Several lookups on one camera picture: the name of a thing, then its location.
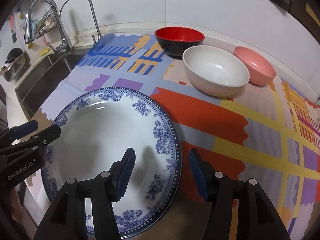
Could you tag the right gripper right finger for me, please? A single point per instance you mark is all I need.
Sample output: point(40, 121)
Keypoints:
point(257, 216)

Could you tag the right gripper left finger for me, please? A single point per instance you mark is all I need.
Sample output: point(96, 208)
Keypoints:
point(65, 218)

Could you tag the blue floral plate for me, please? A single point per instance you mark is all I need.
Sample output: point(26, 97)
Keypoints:
point(96, 130)

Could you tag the pink bowl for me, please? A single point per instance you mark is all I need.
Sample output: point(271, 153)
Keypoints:
point(260, 70)

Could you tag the white bowl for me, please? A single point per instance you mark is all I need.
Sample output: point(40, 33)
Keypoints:
point(215, 71)

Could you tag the red black bowl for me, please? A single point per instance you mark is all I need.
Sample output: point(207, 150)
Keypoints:
point(175, 40)

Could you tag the stainless steel sink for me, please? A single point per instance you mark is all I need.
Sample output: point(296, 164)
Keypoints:
point(44, 78)

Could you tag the colourful patterned table mat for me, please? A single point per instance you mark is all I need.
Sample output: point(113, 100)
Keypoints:
point(269, 133)

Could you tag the chrome pull-down faucet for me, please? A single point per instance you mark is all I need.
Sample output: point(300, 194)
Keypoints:
point(29, 32)

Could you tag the thin gooseneck faucet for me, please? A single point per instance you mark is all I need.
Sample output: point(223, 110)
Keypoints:
point(80, 18)

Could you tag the wire sink caddy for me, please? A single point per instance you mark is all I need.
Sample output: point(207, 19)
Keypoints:
point(45, 24)

